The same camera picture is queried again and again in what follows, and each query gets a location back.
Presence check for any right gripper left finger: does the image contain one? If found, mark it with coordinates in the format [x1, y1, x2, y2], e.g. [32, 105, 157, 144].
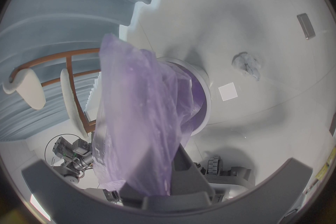
[119, 180, 153, 204]

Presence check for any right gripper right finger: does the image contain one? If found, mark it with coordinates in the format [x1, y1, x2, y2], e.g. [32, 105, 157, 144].
[172, 143, 216, 204]

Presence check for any crumpled white paper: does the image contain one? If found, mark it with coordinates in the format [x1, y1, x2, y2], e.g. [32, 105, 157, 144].
[232, 51, 262, 81]

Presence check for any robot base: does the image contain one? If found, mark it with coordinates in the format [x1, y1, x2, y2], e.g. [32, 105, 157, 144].
[84, 154, 256, 208]

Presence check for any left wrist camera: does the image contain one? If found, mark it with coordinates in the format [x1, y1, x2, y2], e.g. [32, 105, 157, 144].
[71, 138, 90, 156]

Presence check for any white trash bin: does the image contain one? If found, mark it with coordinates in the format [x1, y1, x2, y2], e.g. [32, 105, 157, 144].
[157, 57, 212, 137]

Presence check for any white wooden chair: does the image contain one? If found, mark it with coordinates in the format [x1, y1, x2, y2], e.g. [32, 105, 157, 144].
[3, 48, 103, 139]

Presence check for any purple plastic bag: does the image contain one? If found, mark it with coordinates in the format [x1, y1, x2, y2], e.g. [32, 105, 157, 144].
[92, 33, 208, 197]

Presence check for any blue-grey curtain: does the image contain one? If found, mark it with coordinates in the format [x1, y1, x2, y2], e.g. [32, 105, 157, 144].
[0, 0, 219, 142]

